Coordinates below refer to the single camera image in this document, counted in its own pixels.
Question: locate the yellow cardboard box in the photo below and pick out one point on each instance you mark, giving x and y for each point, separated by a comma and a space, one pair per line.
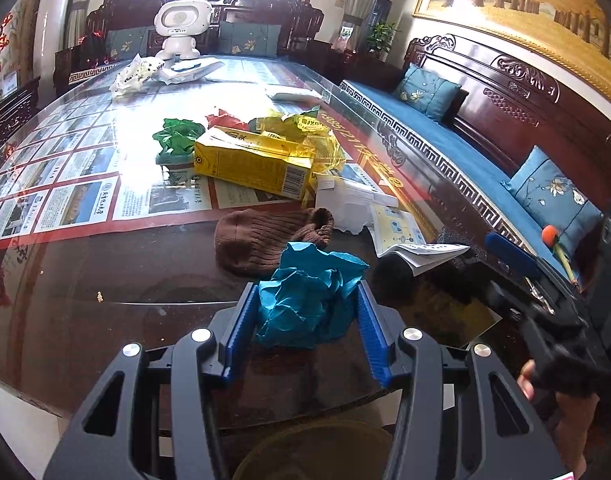
276, 166

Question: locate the brown knitted hat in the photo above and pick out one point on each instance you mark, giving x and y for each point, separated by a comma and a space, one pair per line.
250, 242

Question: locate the white crumpled spotted bag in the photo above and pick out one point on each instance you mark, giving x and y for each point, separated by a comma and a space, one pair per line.
135, 74

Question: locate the white flat tissue pack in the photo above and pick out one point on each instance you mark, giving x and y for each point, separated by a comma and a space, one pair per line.
291, 94

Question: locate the teal cushion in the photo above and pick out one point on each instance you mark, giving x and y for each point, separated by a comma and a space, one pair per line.
124, 44
249, 39

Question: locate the crumpled red paper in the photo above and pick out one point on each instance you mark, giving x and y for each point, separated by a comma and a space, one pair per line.
224, 119

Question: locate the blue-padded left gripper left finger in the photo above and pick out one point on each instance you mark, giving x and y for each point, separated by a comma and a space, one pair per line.
115, 432

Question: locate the orange tipped green stick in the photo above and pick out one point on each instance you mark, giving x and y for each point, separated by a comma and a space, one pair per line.
550, 238

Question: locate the blue paper ball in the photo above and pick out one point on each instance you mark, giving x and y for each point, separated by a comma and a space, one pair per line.
307, 300

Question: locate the long carved wooden sofa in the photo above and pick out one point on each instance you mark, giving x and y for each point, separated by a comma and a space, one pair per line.
503, 109

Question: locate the yellow plastic wrapper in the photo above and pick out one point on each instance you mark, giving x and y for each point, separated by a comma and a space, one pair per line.
306, 129

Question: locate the white blue plastic package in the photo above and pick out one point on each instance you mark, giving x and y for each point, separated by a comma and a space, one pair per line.
179, 72

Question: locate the gold framed tree painting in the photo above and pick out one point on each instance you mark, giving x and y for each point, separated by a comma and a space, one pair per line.
575, 34

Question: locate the teal cushion back left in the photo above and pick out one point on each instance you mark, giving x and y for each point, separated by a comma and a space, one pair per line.
124, 44

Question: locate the tan round trash bin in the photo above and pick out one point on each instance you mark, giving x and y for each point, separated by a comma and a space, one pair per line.
338, 449

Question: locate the blue embroidered cushion near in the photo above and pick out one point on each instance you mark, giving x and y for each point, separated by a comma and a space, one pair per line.
552, 199

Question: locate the carved wooden back sofa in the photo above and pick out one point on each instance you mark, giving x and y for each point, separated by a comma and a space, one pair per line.
299, 22

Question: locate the person's hand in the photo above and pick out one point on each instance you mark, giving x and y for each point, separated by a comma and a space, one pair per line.
570, 433

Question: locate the teal cushion back right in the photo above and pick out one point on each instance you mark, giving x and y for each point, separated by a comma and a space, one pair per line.
249, 39

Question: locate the green paper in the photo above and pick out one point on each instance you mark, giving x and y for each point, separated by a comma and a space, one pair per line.
178, 136

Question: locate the open instruction booklet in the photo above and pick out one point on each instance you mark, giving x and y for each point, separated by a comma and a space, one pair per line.
396, 233

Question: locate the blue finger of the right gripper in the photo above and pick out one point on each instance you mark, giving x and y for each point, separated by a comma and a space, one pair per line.
515, 257

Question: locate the dark wooden side cabinet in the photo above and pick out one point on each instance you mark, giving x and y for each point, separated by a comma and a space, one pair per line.
17, 108

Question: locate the blue embroidered cushion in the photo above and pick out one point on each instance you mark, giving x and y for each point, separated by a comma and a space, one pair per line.
552, 199
426, 92

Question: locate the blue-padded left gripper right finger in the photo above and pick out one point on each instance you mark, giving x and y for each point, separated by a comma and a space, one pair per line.
462, 414

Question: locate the white toy robot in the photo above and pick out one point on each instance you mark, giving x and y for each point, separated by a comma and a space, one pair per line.
179, 22

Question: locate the white tissue paper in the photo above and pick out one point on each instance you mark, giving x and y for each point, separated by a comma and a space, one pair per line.
349, 202

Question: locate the blue embroidered cushion far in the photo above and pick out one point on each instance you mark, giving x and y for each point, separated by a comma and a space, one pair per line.
426, 92

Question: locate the green potted plant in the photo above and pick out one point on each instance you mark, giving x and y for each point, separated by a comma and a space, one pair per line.
380, 39

